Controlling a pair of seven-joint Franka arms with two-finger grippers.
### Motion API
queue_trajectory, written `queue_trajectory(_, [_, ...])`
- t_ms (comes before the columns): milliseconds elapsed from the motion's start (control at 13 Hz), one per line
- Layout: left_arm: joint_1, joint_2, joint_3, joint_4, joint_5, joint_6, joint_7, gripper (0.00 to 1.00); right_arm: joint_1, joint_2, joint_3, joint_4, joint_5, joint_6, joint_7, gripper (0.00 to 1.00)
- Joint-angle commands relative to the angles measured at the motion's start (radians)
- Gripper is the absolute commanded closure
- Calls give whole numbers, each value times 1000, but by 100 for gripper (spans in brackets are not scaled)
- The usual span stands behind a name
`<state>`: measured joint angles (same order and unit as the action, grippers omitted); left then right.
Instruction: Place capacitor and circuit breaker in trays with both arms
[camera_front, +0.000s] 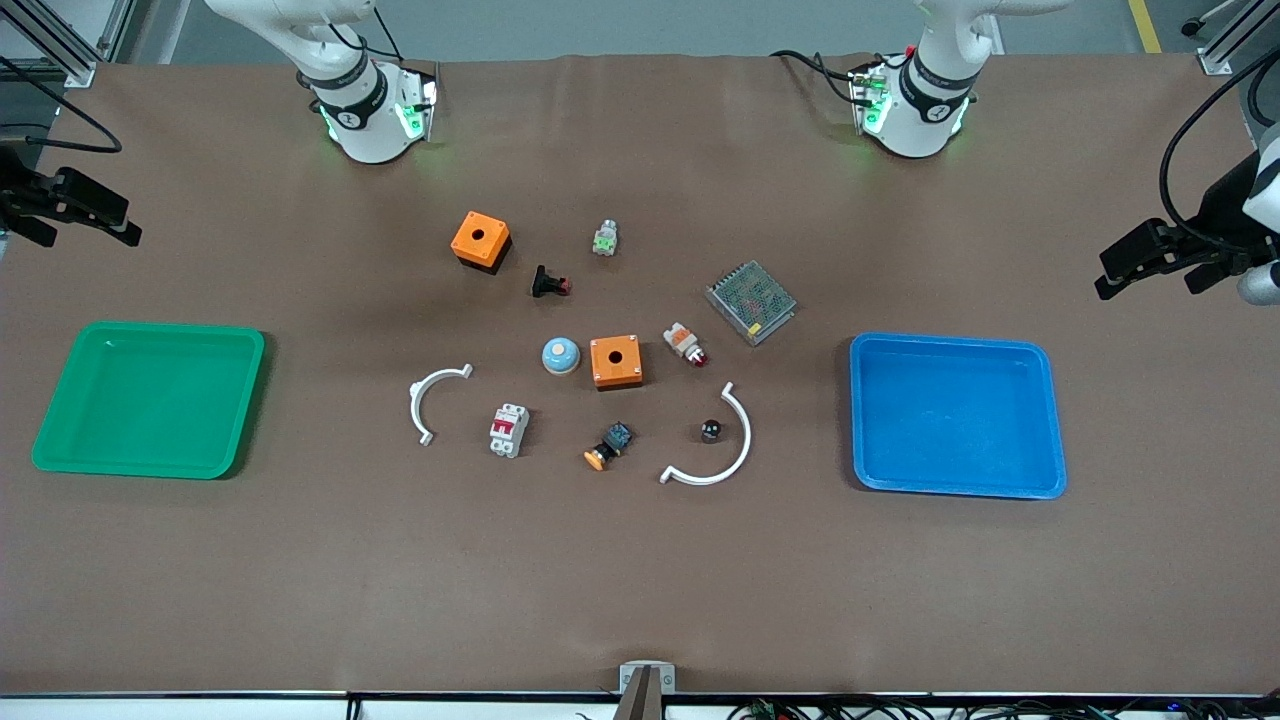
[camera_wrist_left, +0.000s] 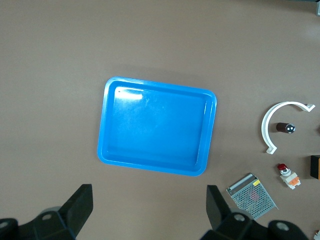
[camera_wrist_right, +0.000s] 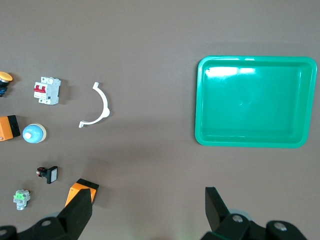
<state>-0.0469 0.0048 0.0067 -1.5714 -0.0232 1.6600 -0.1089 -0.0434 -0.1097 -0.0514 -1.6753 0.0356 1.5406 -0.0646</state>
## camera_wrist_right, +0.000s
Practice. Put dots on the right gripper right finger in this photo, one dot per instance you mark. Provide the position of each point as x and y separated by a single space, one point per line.
217 212

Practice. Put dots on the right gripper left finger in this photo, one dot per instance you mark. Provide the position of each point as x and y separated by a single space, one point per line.
75 212

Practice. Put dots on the white red circuit breaker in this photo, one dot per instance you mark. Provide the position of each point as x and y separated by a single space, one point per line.
50 91

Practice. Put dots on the orange button box upper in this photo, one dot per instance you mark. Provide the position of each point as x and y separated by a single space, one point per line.
82 185

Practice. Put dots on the orange button box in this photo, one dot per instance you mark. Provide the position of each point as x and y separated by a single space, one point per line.
82 185
6 128

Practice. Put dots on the black square push button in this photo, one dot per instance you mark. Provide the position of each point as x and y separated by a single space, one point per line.
51 174

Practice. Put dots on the blue dome buzzer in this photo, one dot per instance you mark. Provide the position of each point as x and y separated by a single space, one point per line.
34 133

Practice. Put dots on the green plastic tray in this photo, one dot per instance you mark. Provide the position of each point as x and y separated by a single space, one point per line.
255 105

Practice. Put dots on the small white arc clamp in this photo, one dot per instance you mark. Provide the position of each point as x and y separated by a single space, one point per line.
105 102

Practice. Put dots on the yellow mushroom push button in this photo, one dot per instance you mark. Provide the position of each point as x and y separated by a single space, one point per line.
5 77

